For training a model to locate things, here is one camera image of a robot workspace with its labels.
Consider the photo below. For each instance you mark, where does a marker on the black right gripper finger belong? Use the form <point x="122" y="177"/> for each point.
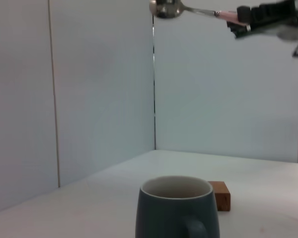
<point x="255" y="12"/>
<point x="243" y="30"/>

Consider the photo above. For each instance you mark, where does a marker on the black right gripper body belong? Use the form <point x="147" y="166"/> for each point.
<point x="288" y="15"/>

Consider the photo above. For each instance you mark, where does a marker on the grey ceramic cup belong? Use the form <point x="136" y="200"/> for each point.
<point x="164" y="215"/>

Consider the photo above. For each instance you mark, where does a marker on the tall light wooden block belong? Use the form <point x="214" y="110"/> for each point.
<point x="222" y="198"/>

